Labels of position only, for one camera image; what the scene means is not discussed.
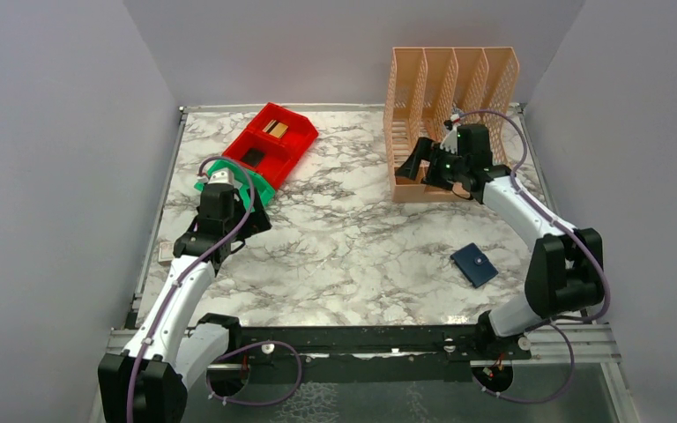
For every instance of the red double bin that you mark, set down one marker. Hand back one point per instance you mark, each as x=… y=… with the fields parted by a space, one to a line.
x=281 y=155

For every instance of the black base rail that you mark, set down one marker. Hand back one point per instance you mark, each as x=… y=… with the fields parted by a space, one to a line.
x=284 y=355

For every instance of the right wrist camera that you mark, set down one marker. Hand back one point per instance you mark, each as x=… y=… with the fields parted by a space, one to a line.
x=450 y=140

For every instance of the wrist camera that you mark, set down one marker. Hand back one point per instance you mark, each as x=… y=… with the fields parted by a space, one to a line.
x=222 y=175
x=450 y=140

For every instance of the gold striped card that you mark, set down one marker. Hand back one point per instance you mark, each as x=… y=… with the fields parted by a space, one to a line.
x=276 y=129

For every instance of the black card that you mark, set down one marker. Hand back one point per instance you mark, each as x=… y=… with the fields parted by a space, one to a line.
x=253 y=157

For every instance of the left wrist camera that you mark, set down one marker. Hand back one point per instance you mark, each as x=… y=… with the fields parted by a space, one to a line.
x=222 y=175

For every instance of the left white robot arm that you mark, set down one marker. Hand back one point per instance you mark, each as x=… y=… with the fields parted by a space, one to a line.
x=149 y=380

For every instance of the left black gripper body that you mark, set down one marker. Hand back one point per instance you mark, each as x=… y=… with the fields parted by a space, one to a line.
x=256 y=221

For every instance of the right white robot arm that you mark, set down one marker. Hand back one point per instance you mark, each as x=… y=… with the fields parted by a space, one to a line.
x=565 y=273

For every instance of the white red small box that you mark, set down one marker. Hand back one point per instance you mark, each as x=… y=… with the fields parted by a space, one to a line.
x=165 y=252

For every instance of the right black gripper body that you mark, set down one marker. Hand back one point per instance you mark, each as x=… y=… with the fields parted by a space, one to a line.
x=445 y=167

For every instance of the navy blue card holder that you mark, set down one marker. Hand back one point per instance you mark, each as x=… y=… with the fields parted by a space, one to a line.
x=474 y=265

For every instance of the green plastic bin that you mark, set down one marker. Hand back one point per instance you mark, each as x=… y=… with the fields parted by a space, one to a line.
x=244 y=179

